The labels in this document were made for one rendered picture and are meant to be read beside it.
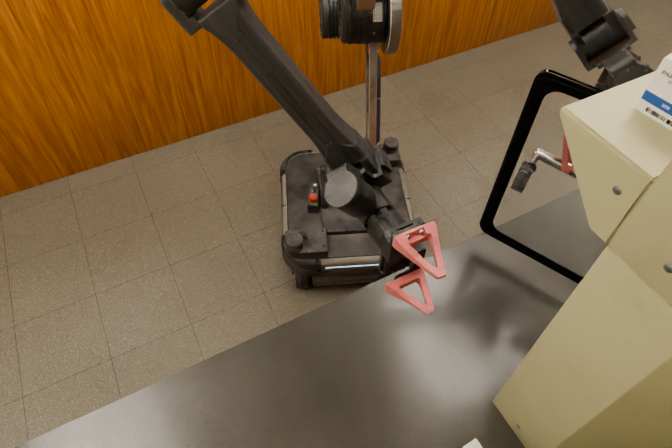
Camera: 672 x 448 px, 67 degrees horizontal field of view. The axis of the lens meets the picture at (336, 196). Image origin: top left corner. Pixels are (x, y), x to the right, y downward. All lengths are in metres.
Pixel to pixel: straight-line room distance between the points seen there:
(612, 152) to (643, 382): 0.26
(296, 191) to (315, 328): 1.19
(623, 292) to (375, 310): 0.53
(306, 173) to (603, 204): 1.72
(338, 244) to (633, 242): 1.49
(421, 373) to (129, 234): 1.73
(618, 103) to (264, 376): 0.70
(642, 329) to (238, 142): 2.32
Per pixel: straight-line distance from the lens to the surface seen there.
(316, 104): 0.76
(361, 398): 0.95
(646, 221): 0.55
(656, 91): 0.58
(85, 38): 2.39
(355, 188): 0.73
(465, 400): 0.97
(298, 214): 2.04
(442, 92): 3.07
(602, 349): 0.68
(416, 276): 0.81
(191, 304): 2.16
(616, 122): 0.57
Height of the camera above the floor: 1.83
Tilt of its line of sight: 49 degrees down
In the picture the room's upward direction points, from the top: 1 degrees clockwise
